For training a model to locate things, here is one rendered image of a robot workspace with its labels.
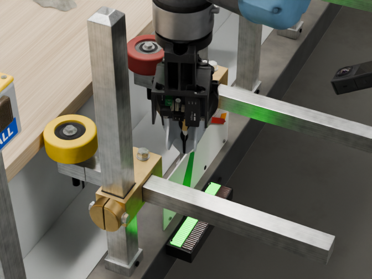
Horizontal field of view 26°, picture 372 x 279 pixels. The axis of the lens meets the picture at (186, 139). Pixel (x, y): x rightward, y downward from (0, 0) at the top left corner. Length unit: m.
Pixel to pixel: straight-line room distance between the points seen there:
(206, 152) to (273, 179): 1.07
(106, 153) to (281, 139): 1.54
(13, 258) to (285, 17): 0.40
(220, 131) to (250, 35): 0.20
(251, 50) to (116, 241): 0.50
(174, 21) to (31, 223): 0.58
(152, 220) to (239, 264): 0.89
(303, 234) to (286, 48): 0.71
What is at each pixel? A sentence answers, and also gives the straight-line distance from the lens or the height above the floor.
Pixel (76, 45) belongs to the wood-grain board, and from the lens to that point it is 1.41.
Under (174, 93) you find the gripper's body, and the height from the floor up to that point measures 1.08.
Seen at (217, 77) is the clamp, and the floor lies 0.87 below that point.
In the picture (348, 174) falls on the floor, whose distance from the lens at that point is 2.52.
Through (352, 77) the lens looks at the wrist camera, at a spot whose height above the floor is 0.97.
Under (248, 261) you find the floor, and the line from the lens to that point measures 2.23.
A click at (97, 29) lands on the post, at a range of 0.99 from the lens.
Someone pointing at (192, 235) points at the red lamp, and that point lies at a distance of 1.33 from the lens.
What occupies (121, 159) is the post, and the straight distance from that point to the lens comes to 1.11.
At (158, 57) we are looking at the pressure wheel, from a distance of 1.36.
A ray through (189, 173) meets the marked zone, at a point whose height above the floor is 0.75.
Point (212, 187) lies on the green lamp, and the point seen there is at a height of 0.70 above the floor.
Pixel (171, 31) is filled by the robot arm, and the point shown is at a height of 1.16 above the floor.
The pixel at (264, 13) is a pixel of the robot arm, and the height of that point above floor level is 1.23.
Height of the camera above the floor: 1.67
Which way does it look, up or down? 40 degrees down
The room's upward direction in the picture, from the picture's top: straight up
